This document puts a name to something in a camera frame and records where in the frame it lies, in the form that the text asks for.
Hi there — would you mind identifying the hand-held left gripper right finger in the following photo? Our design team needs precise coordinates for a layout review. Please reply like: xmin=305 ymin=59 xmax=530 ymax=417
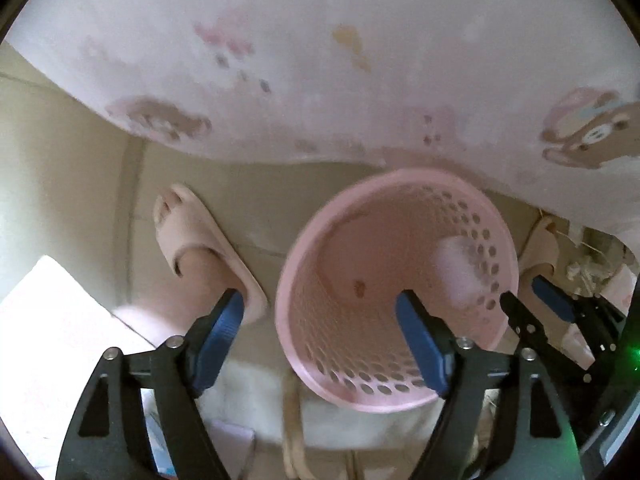
xmin=395 ymin=289 xmax=581 ymax=480

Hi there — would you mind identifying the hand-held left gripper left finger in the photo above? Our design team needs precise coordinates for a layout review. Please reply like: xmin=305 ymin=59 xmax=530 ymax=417
xmin=55 ymin=288 xmax=246 ymax=480

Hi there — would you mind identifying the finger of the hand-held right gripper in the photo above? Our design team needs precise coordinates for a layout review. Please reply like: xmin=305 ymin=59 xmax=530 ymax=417
xmin=531 ymin=276 xmax=627 ymax=349
xmin=500 ymin=291 xmax=596 ymax=386

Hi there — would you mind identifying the pink perforated plastic basket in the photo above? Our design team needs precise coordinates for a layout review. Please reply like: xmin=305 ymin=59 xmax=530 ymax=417
xmin=275 ymin=167 xmax=521 ymax=413

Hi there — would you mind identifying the pink foam slipper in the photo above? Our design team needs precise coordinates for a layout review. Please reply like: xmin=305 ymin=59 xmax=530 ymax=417
xmin=152 ymin=183 xmax=269 ymax=326
xmin=517 ymin=215 xmax=563 ymax=286

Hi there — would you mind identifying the left foot in pink slipper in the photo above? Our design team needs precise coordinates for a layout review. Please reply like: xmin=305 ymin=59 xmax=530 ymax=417
xmin=112 ymin=187 xmax=236 ymax=356

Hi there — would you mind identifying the pink printed cloth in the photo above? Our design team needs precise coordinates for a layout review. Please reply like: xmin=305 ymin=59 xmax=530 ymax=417
xmin=602 ymin=265 xmax=638 ymax=311

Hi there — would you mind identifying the white crumpled tissue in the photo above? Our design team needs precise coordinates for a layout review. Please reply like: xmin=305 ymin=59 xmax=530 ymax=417
xmin=434 ymin=237 xmax=493 ymax=306

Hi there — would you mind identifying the white pink-print pajama leg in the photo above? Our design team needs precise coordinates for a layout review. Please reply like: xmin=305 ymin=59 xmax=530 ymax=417
xmin=0 ymin=255 xmax=151 ymax=461

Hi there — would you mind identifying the pink bear-print bed sheet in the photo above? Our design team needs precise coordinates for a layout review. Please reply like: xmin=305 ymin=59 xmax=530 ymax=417
xmin=2 ymin=0 xmax=640 ymax=241

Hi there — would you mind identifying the white cable bundle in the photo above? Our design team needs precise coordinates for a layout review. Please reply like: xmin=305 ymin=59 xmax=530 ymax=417
xmin=565 ymin=225 xmax=616 ymax=286

